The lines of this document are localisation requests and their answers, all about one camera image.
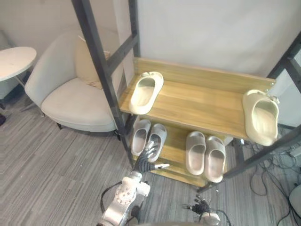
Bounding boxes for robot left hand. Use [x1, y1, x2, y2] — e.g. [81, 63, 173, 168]
[132, 141, 170, 175]

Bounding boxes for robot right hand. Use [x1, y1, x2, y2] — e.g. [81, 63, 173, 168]
[182, 194, 212, 215]

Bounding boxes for wooden two-tier shoe rack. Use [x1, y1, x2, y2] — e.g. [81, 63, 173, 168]
[119, 57, 276, 192]

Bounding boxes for grey slide slipper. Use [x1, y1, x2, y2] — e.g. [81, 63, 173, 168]
[146, 123, 167, 163]
[204, 136, 226, 183]
[130, 119, 151, 157]
[185, 131, 207, 176]

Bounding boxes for cream clog slipper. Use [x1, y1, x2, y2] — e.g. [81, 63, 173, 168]
[128, 71, 164, 114]
[242, 89, 280, 146]

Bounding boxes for white upholstered armchair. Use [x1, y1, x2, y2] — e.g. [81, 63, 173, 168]
[24, 29, 122, 137]

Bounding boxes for beige cushion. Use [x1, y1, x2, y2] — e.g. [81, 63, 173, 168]
[74, 35, 111, 90]

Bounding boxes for round white table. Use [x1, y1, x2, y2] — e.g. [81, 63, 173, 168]
[0, 46, 38, 88]

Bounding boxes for black floor cables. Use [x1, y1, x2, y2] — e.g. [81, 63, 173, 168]
[244, 131, 301, 226]

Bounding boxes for black metal frame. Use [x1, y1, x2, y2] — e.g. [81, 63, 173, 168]
[71, 0, 301, 179]

